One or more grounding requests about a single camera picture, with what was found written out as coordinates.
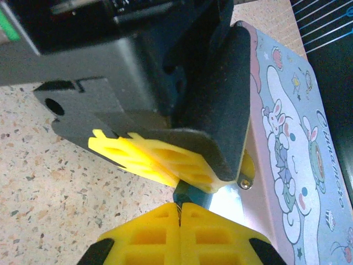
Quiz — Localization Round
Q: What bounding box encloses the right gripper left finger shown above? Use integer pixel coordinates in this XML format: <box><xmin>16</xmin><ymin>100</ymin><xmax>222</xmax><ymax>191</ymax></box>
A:
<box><xmin>77</xmin><ymin>203</ymin><xmax>181</xmax><ymax>265</ymax></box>

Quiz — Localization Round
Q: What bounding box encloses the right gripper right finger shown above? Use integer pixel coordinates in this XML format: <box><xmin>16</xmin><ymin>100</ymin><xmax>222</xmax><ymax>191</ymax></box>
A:
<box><xmin>180</xmin><ymin>203</ymin><xmax>287</xmax><ymax>265</ymax></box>

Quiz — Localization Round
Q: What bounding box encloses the cartoon print tin box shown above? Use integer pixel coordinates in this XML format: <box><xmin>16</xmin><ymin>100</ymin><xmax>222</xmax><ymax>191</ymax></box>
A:
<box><xmin>209</xmin><ymin>20</ymin><xmax>353</xmax><ymax>265</ymax></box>

